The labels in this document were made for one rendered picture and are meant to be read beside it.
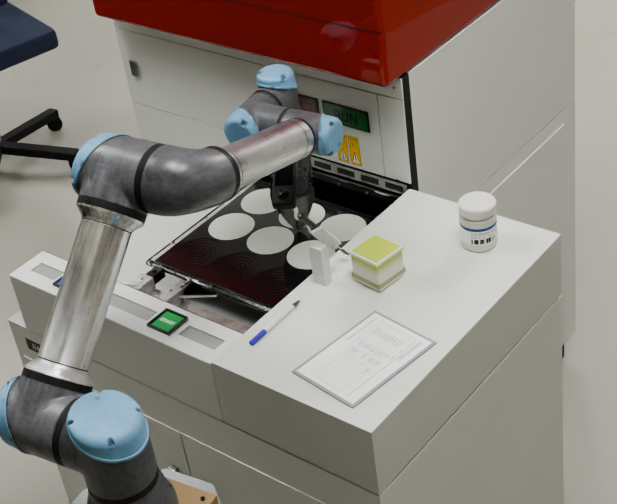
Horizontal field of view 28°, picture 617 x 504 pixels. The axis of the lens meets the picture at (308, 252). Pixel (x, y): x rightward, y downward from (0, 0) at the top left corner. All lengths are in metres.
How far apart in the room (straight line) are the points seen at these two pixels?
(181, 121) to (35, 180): 1.91
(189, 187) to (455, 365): 0.58
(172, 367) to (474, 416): 0.56
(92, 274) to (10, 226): 2.57
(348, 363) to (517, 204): 0.98
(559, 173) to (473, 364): 1.02
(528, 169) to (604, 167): 1.42
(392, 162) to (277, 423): 0.66
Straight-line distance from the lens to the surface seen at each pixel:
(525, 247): 2.40
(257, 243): 2.61
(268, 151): 2.15
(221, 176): 2.02
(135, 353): 2.40
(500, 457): 2.52
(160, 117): 3.03
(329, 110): 2.62
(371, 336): 2.22
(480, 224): 2.36
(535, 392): 2.56
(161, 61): 2.93
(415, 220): 2.50
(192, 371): 2.29
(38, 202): 4.69
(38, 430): 2.02
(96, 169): 2.05
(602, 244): 4.06
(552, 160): 3.14
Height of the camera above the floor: 2.37
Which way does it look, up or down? 35 degrees down
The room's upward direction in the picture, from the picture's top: 9 degrees counter-clockwise
